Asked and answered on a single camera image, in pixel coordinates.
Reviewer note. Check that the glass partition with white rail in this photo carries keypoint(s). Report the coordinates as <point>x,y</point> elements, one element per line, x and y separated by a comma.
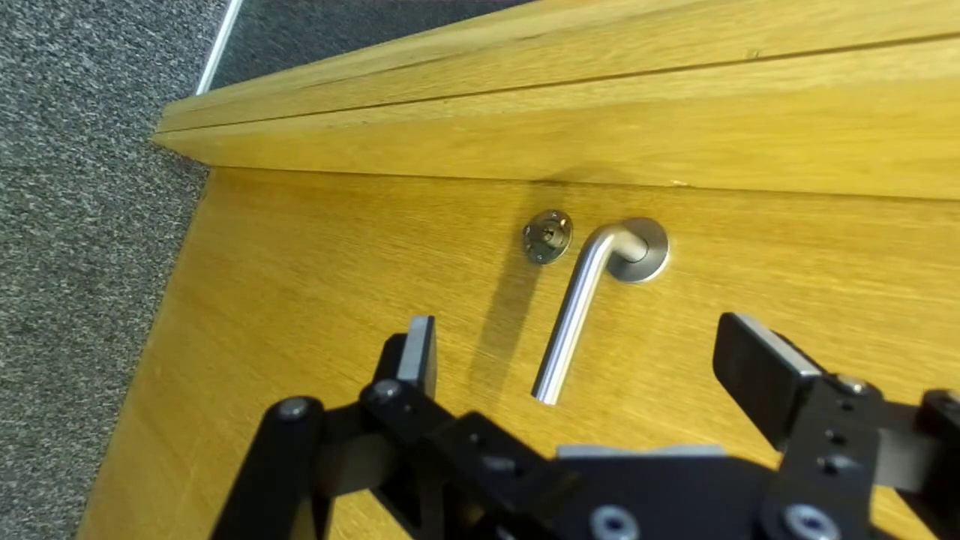
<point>318,32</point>

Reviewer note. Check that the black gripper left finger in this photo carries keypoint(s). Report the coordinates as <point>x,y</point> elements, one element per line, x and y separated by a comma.
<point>301,469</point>

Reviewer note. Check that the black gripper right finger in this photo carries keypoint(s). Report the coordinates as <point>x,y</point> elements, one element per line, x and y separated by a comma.
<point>829,450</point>

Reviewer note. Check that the round silver lock cylinder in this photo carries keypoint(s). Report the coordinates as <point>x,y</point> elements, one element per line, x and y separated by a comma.
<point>547,237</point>

